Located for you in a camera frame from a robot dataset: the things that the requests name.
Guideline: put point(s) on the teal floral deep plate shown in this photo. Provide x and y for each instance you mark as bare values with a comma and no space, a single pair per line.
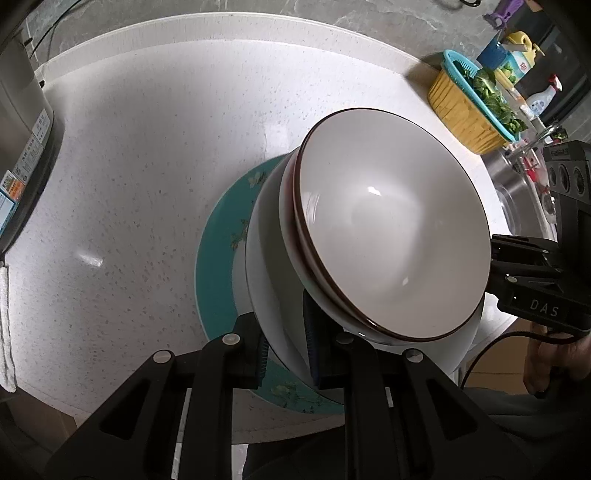
217,286

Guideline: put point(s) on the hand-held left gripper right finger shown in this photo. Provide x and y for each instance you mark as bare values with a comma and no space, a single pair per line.
311,341

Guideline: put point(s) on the white spray bottle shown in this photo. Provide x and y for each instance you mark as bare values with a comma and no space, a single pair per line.
542,99

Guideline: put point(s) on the purple peeler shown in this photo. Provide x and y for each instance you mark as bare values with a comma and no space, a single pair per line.
501,10

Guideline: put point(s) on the stainless steel sink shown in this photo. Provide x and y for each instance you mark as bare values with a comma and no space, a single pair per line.
512,184

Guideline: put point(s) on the teal plastic colander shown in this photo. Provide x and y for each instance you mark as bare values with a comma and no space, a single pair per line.
503,124

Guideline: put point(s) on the person's right hand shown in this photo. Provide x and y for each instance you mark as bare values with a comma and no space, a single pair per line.
549,360

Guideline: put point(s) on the small bowl with dark rim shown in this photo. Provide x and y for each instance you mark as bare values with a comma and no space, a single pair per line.
285,217

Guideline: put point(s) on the small white bowl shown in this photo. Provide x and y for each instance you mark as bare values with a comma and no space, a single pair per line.
392,221

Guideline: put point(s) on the large white bowl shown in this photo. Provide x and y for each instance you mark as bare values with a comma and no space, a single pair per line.
272,300

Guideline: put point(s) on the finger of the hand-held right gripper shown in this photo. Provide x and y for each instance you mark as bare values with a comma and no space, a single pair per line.
521,243
521,267

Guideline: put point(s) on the yellow plastic basin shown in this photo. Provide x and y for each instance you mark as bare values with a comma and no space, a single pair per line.
461,115

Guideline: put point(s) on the white towel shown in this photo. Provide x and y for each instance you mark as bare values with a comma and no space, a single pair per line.
7,332

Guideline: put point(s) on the chrome faucet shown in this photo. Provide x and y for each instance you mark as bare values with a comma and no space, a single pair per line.
535,141

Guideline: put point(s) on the blue cup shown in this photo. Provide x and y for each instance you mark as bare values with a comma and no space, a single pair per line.
491,53

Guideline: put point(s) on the yellow detergent bottle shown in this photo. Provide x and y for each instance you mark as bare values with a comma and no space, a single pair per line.
521,55

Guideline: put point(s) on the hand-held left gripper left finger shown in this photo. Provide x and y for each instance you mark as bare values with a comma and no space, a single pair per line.
261,364

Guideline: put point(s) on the silver rice cooker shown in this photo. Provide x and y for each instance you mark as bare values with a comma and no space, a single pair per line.
23,138

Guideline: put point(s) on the person's dark clothing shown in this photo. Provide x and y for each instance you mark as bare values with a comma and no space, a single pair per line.
531,429

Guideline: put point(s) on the green bok choy leaves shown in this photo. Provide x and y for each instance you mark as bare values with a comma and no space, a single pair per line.
496,99

